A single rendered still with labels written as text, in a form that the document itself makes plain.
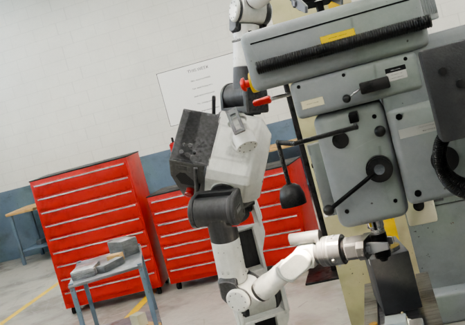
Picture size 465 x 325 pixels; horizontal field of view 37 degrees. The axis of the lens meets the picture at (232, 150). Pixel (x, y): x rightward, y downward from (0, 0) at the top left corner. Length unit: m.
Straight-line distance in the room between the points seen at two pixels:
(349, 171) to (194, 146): 0.56
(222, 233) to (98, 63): 9.78
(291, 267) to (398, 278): 0.37
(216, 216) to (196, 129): 0.31
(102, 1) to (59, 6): 0.74
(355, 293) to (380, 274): 1.64
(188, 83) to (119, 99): 1.22
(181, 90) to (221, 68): 0.75
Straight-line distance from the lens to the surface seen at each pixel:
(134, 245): 5.13
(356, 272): 3.83
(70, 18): 11.98
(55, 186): 7.26
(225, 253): 2.14
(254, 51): 1.84
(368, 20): 1.82
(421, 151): 1.85
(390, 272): 2.24
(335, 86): 1.83
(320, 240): 2.04
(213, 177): 2.16
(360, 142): 1.86
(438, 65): 1.59
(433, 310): 2.25
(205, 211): 2.10
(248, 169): 2.16
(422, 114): 1.84
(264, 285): 2.15
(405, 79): 1.83
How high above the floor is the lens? 1.73
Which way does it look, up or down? 4 degrees down
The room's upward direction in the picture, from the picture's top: 15 degrees counter-clockwise
